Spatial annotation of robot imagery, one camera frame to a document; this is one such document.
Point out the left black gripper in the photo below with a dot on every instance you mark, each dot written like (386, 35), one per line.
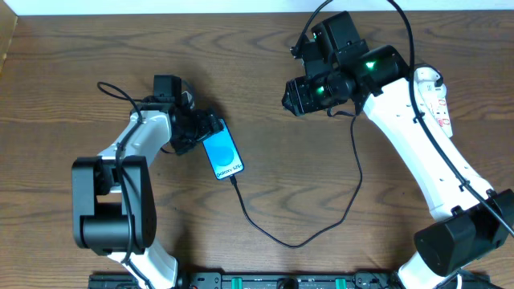
(207, 126)

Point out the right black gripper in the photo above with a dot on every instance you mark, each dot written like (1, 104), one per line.
(295, 98)

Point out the blue screen Galaxy smartphone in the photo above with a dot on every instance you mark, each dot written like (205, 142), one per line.
(222, 153)

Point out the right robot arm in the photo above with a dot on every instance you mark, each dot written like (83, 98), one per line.
(406, 102)

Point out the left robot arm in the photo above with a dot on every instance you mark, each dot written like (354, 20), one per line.
(113, 207)

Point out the white USB charger plug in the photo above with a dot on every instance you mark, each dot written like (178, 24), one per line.
(426, 72)

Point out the white power strip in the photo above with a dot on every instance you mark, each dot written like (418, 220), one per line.
(435, 99)

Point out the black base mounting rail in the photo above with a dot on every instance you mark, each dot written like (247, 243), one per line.
(213, 280)

